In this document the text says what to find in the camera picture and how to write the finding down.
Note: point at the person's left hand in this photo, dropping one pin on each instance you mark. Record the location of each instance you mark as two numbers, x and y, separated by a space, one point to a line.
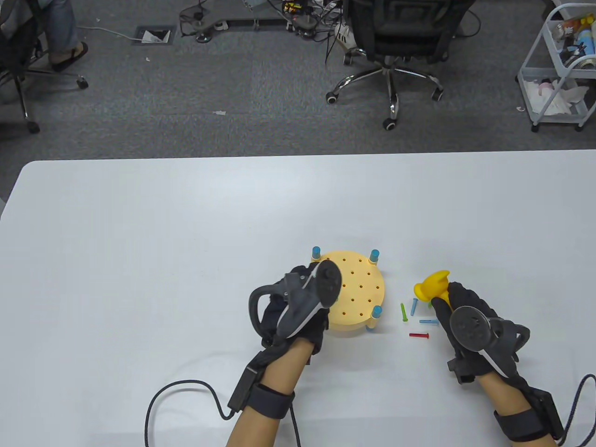
316 333

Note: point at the person's right hand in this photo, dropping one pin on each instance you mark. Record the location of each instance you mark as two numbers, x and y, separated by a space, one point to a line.
465 298

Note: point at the yellow toy hammer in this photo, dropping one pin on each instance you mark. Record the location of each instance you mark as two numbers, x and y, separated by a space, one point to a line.
433 284

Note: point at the blue toy nail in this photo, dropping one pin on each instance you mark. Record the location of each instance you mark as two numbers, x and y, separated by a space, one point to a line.
428 321
414 306

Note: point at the red toy nail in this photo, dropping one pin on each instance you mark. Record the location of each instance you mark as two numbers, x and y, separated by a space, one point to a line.
418 335

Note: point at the yellow round tap bench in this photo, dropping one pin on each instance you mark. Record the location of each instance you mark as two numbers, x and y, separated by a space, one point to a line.
358 288

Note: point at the green toy nail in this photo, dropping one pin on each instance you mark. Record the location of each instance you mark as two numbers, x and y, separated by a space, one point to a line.
403 312

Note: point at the person's left forearm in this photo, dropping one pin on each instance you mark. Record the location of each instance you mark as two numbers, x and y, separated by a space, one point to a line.
279 368

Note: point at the grey right hand controller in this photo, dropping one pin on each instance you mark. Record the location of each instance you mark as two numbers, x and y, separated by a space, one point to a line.
470 328

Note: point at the grey hand controller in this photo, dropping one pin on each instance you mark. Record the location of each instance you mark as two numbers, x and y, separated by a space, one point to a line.
328 281
470 328

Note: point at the grey left hand controller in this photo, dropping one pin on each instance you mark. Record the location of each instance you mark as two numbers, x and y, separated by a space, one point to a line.
328 281

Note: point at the white rolling cart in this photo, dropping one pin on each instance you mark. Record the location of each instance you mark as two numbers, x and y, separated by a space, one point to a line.
535 49

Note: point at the black office chair chrome base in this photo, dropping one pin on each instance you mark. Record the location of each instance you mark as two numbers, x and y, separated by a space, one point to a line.
409 32

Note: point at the pile of colourful toys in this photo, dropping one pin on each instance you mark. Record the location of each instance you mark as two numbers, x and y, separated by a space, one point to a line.
584 44

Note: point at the white shoe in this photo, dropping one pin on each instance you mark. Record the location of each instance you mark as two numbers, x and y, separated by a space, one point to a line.
345 35

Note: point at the floor socket box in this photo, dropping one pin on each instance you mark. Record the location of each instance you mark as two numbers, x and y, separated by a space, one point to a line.
153 36

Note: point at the black chair with castors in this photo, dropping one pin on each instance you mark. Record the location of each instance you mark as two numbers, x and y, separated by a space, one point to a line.
32 125

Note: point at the black left wrist camera band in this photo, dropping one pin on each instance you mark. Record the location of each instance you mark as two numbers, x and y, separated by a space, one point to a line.
270 402

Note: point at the black wrist camera band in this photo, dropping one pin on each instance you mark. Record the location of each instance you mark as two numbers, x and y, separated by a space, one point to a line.
517 423
270 402

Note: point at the black right wrist camera band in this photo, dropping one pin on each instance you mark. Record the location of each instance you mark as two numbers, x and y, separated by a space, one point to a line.
517 423

